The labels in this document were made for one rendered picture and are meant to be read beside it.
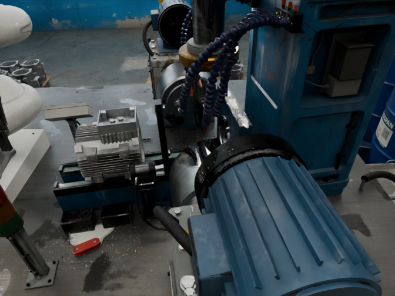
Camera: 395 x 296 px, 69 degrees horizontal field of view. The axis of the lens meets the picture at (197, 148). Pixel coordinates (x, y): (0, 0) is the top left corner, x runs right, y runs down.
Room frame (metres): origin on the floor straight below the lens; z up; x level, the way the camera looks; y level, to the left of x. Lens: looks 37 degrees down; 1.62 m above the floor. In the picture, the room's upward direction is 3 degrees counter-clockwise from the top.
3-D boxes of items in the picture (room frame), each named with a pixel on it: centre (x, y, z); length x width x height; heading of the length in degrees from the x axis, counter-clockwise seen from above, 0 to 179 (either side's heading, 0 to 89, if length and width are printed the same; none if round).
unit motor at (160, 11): (1.48, 0.11, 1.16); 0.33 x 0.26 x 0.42; 8
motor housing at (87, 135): (0.81, 0.29, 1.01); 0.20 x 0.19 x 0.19; 98
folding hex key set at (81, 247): (0.56, 0.37, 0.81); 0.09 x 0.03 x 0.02; 116
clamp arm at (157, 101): (0.70, 0.10, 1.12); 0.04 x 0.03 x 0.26; 98
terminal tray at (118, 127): (0.82, 0.26, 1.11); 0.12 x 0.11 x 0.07; 98
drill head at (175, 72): (1.20, 0.04, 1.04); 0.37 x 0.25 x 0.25; 8
